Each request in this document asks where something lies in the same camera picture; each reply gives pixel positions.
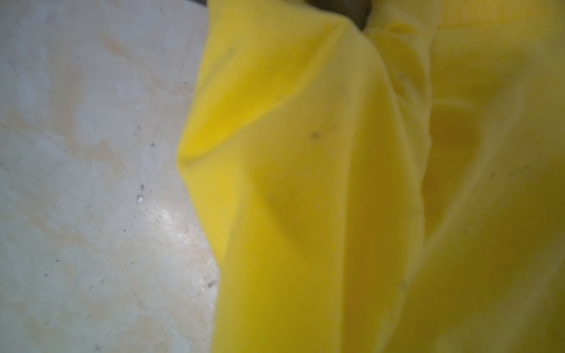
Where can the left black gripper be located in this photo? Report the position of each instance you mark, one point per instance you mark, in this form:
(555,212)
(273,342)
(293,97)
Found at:
(356,10)

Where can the yellow shorts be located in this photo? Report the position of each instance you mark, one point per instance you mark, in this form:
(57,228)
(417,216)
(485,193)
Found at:
(396,188)

